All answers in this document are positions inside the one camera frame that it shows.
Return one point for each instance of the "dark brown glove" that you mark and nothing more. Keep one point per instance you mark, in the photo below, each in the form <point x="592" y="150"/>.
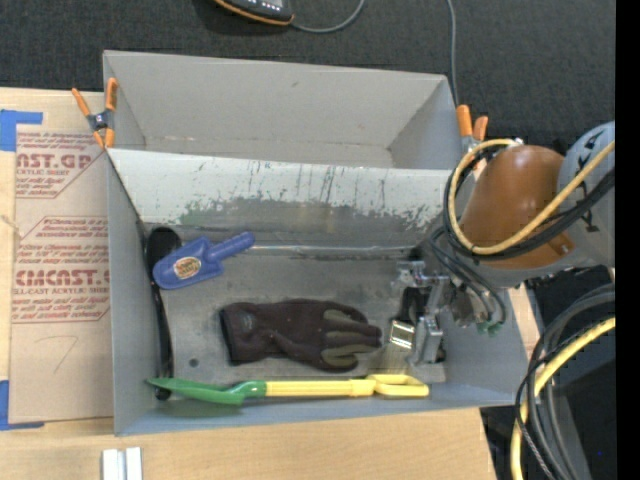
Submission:
<point x="290" y="330"/>

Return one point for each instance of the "green and yellow toy shovel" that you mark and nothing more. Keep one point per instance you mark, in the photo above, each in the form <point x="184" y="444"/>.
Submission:
<point x="300" y="388"/>

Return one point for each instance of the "brown cardboard board red print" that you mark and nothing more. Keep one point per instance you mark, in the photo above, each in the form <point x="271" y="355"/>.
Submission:
<point x="60" y="358"/>

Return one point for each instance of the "grey metal bin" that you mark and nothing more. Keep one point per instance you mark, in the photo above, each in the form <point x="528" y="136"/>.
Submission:
<point x="280" y="113"/>

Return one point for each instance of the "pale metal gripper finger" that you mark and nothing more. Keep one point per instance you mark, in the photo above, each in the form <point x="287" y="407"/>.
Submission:
<point x="428" y="339"/>
<point x="402" y="333"/>

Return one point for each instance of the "blue toy trowel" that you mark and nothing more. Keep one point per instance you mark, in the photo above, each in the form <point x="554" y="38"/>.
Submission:
<point x="192" y="265"/>

